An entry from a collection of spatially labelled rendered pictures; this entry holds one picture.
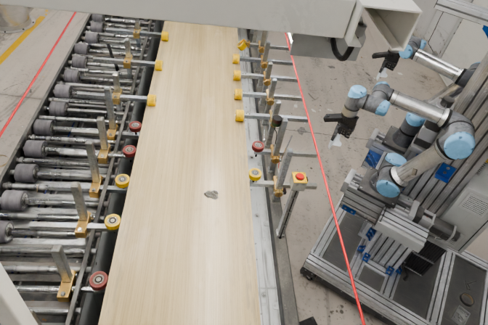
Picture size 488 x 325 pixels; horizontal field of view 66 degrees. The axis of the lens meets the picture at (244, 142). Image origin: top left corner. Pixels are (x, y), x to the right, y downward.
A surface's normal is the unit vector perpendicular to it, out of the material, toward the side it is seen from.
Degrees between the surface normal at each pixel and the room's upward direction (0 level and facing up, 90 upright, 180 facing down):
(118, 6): 90
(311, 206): 0
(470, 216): 90
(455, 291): 0
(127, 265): 0
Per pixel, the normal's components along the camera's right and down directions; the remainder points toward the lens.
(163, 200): 0.13, -0.72
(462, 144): -0.35, 0.51
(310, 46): 0.05, 0.69
